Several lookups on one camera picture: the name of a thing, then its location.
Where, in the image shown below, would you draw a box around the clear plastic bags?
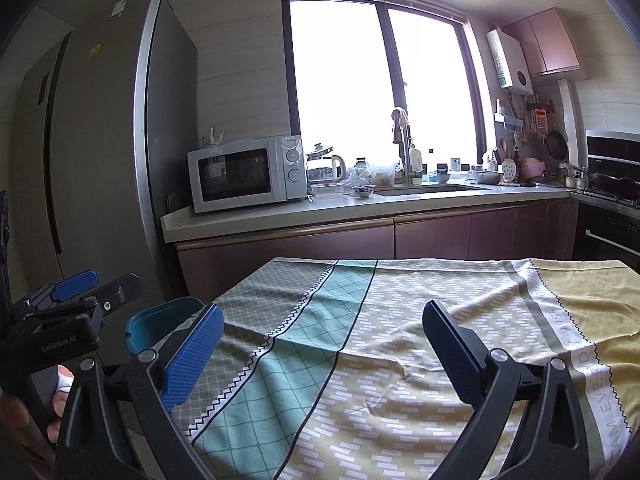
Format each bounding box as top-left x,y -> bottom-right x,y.
347,160 -> 401,186

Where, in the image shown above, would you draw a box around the glass electric kettle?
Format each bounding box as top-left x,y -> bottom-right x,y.
305,143 -> 348,184

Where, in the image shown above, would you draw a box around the teal plastic bin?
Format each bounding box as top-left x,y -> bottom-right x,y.
125,296 -> 206,361

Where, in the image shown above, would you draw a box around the pink wall cabinet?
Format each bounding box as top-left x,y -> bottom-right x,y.
502,7 -> 581,78

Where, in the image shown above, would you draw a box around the patterned tablecloth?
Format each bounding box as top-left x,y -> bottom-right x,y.
150,257 -> 640,480

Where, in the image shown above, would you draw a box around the pink bowl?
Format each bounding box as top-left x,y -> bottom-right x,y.
520,157 -> 546,181

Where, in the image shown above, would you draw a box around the grey wall shelf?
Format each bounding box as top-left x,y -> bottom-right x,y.
494,110 -> 525,131

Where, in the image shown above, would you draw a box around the metal kitchen faucet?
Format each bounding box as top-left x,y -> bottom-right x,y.
390,106 -> 426,186

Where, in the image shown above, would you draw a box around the person's left hand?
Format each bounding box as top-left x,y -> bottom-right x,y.
0,364 -> 77,443

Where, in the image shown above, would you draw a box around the black range hood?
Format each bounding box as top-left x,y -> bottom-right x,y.
585,129 -> 640,181

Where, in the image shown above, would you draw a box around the black built-in oven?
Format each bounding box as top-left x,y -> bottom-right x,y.
572,200 -> 640,273

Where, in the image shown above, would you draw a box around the silver refrigerator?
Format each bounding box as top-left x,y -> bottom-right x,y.
15,0 -> 198,371

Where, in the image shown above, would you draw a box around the kitchen window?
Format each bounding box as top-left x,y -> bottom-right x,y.
281,0 -> 493,166

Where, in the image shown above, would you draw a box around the hanging frying pan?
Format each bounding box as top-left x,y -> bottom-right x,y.
546,130 -> 568,161

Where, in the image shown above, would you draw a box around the white water heater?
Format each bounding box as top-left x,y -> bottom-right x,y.
486,27 -> 534,96

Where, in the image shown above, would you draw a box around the brown kitchen counter cabinet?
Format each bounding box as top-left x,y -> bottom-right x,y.
161,185 -> 581,306

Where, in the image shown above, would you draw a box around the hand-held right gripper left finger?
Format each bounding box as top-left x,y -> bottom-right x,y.
55,304 -> 226,480

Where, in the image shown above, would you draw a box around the white microwave oven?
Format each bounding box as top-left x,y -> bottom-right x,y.
187,135 -> 307,214

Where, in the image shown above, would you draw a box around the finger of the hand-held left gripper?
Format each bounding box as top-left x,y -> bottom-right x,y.
75,273 -> 143,321
12,269 -> 99,313

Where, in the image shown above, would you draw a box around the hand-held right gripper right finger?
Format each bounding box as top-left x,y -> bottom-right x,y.
421,300 -> 591,480

